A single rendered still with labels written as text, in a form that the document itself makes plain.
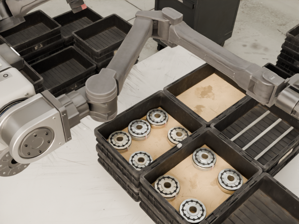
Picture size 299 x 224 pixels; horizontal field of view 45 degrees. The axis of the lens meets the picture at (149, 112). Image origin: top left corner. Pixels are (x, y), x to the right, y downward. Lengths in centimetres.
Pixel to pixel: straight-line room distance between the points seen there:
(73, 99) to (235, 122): 104
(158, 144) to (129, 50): 68
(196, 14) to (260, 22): 136
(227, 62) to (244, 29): 291
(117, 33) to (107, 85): 195
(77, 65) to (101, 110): 183
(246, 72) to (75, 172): 98
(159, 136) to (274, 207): 56
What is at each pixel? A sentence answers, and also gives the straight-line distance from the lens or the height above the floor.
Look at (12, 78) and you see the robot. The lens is 92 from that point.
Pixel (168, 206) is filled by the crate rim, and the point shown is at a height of 93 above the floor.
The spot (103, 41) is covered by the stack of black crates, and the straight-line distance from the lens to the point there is 277.
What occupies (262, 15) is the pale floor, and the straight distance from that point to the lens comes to 426.
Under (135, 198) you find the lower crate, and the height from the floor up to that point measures 72.
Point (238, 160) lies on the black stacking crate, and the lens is 156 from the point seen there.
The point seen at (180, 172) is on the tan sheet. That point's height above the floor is 83.
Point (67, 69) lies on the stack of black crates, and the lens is 271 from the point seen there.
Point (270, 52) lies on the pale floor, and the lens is 373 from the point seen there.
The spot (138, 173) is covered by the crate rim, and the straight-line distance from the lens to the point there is 142.
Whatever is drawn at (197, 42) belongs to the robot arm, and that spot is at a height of 147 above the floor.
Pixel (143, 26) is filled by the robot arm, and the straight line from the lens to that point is 115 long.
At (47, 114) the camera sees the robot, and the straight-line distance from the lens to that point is 84.
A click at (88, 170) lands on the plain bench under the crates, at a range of 172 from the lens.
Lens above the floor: 212
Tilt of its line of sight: 47 degrees down
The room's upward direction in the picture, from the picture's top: 3 degrees clockwise
